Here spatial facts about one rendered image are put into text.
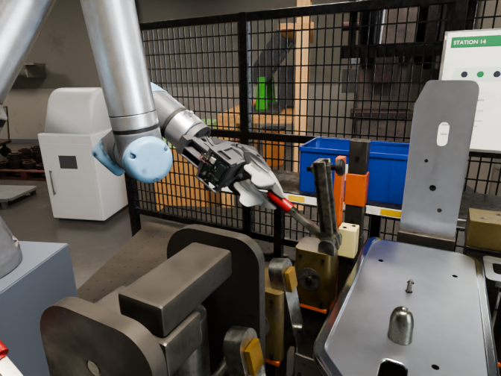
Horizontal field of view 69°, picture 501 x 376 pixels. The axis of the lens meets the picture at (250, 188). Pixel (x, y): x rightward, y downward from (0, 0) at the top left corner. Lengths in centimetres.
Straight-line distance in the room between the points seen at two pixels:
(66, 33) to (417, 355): 805
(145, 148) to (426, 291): 53
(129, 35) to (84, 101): 303
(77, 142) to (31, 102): 534
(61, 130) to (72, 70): 461
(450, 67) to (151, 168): 84
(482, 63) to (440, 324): 72
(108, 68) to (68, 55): 766
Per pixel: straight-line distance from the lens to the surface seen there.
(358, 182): 94
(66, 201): 380
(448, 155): 88
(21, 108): 902
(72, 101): 368
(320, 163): 63
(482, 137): 116
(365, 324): 61
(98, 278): 138
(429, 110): 87
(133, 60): 60
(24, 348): 64
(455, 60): 114
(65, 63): 831
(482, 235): 90
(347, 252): 76
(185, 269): 35
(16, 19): 71
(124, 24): 60
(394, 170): 99
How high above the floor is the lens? 136
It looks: 18 degrees down
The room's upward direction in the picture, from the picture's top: 1 degrees counter-clockwise
